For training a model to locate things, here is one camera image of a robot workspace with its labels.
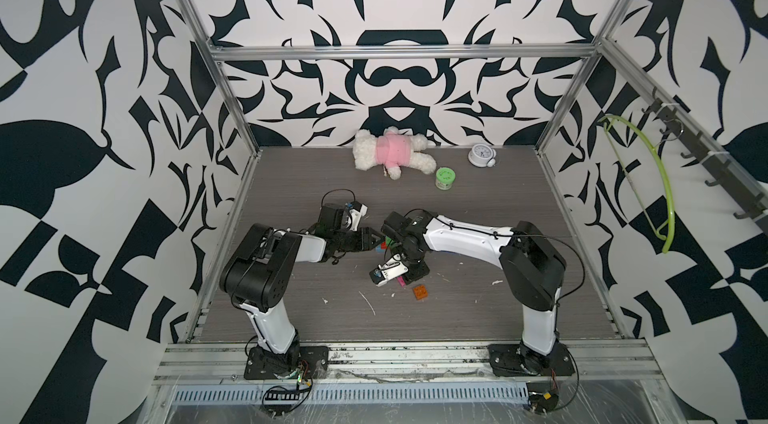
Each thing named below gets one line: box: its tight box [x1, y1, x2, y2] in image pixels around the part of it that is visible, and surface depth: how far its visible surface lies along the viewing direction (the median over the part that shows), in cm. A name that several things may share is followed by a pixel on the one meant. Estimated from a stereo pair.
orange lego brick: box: [413, 284, 428, 300], surface depth 86 cm
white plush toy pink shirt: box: [352, 126, 437, 180], surface depth 111 cm
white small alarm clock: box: [468, 144, 497, 168], surface depth 117 cm
